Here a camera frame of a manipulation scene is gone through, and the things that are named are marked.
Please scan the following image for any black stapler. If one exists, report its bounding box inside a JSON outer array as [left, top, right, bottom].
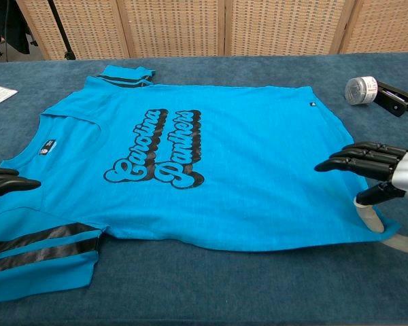
[[373, 80, 408, 117]]

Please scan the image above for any blue Carolina Panthers t-shirt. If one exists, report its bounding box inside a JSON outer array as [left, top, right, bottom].
[[0, 65, 401, 306]]

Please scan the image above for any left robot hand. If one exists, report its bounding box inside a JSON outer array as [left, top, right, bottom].
[[0, 167, 41, 261]]

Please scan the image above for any black tripod stand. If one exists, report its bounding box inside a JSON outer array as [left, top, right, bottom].
[[47, 0, 78, 61]]

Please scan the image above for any white card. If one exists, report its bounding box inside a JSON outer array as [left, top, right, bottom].
[[0, 84, 19, 104]]

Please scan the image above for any wooden wicker folding screen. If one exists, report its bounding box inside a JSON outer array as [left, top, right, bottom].
[[15, 0, 408, 61]]

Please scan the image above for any dark blue carpeted table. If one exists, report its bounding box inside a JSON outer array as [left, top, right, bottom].
[[0, 51, 408, 326]]

